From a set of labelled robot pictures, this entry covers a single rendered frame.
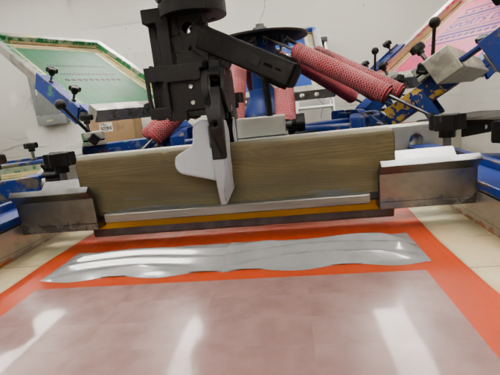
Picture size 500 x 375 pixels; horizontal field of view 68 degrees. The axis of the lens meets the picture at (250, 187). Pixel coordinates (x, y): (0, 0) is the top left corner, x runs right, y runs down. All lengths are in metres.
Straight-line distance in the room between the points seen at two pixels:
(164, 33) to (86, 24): 4.82
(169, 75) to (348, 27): 4.30
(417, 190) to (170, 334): 0.28
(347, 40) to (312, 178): 4.25
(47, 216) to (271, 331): 0.32
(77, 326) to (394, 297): 0.23
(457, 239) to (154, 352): 0.29
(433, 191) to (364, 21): 4.32
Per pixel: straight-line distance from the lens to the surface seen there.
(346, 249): 0.35
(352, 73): 1.04
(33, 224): 0.51
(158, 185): 0.43
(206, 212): 0.41
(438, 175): 0.42
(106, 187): 0.46
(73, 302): 0.35
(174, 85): 0.40
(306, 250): 0.36
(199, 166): 0.40
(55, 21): 5.43
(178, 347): 0.26
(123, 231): 0.48
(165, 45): 0.42
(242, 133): 0.69
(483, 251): 0.38
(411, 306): 0.28
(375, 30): 4.70
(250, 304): 0.29
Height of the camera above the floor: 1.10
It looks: 12 degrees down
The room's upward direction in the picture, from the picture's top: 6 degrees counter-clockwise
